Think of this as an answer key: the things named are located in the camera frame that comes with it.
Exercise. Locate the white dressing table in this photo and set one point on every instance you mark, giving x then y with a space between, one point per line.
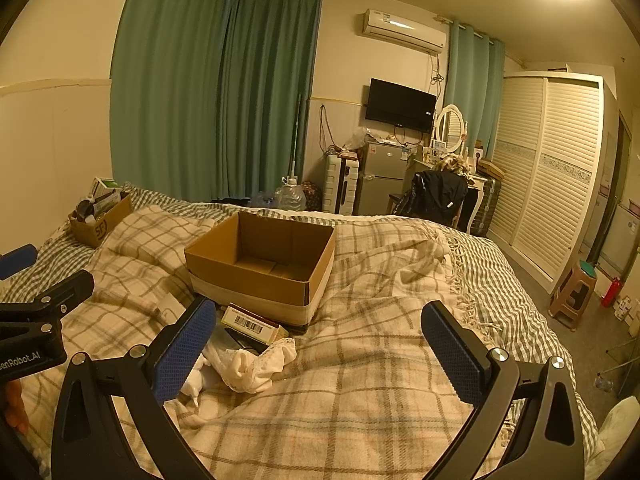
475 185

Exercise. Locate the white lace cloth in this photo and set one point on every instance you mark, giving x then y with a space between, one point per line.
250 367

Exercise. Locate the white oval mirror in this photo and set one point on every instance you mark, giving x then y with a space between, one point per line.
450 127

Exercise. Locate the silver small fridge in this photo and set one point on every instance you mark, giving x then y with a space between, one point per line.
385 180

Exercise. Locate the room door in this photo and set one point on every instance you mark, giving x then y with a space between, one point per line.
622 185

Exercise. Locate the white air conditioner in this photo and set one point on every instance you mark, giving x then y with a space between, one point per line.
402 30

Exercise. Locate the dark suitcase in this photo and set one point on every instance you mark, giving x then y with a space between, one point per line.
487 205

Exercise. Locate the black object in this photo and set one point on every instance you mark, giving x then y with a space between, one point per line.
245 339

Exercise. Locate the person's left hand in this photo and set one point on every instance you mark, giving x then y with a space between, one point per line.
15 410

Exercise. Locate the green checkered bed sheet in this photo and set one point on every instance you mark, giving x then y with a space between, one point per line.
500 270

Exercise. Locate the black jacket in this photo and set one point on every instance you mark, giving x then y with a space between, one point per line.
435 195

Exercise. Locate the clear water jug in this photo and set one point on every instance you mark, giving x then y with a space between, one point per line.
290 197

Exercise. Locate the small cardboard box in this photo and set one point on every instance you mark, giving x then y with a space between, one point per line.
100 225

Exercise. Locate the green white carton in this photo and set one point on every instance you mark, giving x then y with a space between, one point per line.
106 187

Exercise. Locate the cream box with barcode label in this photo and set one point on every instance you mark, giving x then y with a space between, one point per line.
250 321

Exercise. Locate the light teal curtain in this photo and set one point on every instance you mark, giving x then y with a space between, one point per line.
472 90

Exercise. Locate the green curtain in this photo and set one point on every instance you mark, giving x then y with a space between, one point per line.
165 85
270 100

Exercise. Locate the white louvered wardrobe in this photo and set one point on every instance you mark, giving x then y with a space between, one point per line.
545 170

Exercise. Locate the white pole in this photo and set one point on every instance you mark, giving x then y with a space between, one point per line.
296 140

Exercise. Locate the large cardboard box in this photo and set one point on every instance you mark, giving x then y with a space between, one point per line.
250 282

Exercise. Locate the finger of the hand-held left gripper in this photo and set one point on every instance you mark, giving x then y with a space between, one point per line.
65 290
17 261

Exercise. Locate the black wall television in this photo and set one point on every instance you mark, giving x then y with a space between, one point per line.
399 105

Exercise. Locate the blond fluffy item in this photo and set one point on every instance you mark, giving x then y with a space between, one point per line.
452 165

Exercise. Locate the dark patterned bag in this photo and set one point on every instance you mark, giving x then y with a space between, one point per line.
311 196

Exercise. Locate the crumpled plastic bag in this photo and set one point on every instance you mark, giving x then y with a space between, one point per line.
360 137

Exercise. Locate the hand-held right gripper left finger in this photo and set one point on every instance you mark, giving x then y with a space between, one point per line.
185 345

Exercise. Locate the white power strip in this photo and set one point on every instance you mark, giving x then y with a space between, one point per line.
623 307

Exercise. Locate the brown plastic stool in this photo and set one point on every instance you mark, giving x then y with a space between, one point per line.
570 295

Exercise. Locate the red fire extinguisher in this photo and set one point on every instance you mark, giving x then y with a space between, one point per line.
611 292

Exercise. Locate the white pillow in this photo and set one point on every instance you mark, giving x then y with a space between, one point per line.
620 430

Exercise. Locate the white ribbed suitcase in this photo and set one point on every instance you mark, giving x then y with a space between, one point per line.
340 185

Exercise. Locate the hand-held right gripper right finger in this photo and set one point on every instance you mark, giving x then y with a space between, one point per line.
452 355

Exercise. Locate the clear plastic bag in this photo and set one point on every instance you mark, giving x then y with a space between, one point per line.
261 199

